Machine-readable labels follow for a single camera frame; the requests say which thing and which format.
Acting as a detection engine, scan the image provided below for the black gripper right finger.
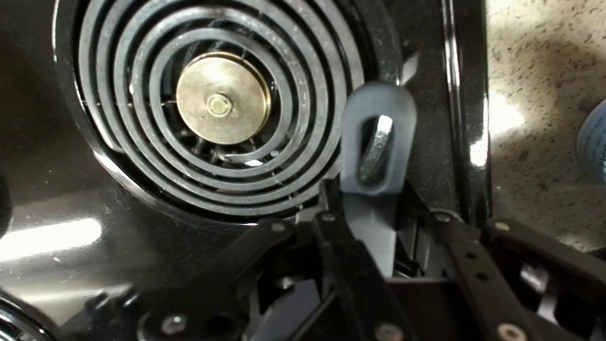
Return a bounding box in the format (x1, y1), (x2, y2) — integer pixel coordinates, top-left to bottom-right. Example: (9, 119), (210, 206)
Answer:
(431, 212), (537, 341)

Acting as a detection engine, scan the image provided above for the blue white salt canister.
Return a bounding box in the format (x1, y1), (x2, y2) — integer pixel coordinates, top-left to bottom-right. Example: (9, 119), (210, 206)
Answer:
(575, 98), (606, 182)

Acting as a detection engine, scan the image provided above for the dark grey lidded saucepan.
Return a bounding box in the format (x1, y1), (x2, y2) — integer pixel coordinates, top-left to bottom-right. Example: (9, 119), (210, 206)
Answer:
(339, 81), (418, 276)

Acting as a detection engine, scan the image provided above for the front left coil burner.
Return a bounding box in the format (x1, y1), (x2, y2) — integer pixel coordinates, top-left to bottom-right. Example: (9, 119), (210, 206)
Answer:
(51, 0), (401, 221)

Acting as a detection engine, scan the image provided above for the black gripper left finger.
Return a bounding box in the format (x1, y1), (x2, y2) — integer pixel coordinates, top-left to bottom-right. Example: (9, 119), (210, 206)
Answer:
(312, 180), (416, 341)

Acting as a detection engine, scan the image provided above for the black electric stove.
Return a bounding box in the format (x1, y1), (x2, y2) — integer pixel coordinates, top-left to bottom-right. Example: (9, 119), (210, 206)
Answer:
(0, 0), (496, 341)

